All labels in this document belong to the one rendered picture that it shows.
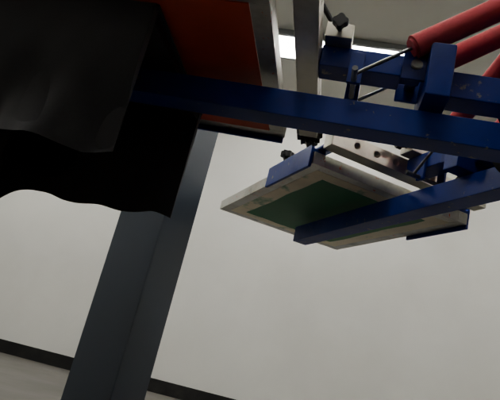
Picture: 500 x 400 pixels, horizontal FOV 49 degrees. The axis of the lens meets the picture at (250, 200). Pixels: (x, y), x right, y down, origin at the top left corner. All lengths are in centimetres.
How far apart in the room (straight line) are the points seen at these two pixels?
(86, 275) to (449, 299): 324
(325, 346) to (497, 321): 144
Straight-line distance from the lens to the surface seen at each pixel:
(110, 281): 185
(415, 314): 497
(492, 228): 529
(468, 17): 125
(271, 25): 107
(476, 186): 143
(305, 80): 128
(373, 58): 123
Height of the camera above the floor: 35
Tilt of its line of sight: 17 degrees up
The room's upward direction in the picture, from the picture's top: 14 degrees clockwise
